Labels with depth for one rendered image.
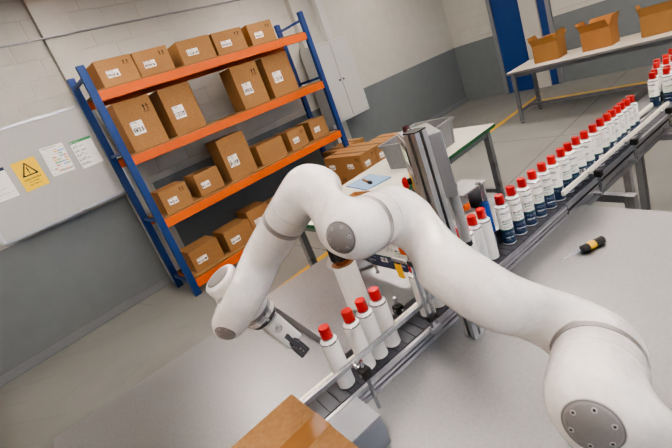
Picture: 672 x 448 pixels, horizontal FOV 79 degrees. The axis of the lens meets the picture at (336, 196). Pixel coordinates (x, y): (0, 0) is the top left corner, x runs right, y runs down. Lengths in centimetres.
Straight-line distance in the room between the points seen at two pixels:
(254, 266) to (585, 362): 61
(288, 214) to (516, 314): 43
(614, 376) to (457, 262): 23
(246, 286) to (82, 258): 442
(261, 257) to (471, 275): 44
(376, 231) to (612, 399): 35
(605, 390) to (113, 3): 557
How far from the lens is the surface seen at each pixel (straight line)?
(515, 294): 67
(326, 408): 128
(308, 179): 75
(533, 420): 118
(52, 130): 511
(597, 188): 217
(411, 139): 110
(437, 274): 66
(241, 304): 91
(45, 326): 536
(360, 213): 63
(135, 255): 537
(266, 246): 86
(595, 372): 61
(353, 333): 123
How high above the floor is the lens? 172
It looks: 17 degrees down
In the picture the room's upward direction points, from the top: 21 degrees counter-clockwise
